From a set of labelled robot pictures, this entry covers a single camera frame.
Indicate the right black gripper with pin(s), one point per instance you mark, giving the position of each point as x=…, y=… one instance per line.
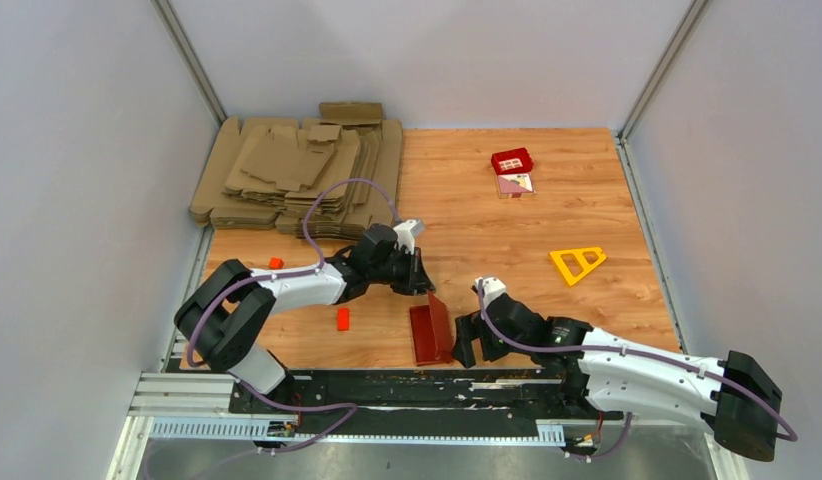
x=469, y=328

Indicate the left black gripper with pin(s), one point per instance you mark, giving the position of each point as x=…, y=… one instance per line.
x=421, y=283

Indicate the red paper box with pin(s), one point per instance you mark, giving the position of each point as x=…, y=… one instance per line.
x=431, y=332

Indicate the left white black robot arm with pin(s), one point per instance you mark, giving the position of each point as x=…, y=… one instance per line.
x=223, y=317

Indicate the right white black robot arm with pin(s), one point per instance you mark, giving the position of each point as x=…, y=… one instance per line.
x=732, y=398

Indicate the clear card box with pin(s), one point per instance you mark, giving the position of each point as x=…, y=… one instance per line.
x=514, y=185

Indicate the small red block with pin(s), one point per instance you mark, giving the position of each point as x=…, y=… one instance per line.
x=343, y=319

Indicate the yellow triangular plastic piece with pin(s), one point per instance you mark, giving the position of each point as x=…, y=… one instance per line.
x=575, y=264

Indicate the stack of flat cardboard boxes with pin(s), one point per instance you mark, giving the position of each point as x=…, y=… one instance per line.
x=329, y=176

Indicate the red toy brick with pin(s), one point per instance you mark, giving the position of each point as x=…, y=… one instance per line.
x=514, y=161

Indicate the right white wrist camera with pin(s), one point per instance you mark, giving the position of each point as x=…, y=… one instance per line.
x=488, y=289

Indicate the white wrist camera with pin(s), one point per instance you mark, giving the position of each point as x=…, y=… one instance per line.
x=407, y=232
x=488, y=289

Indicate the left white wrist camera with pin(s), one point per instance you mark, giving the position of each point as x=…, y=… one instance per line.
x=407, y=232

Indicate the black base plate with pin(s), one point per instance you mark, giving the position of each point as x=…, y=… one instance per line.
x=532, y=391

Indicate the aluminium frame rail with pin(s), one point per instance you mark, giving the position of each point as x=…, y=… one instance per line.
x=207, y=426

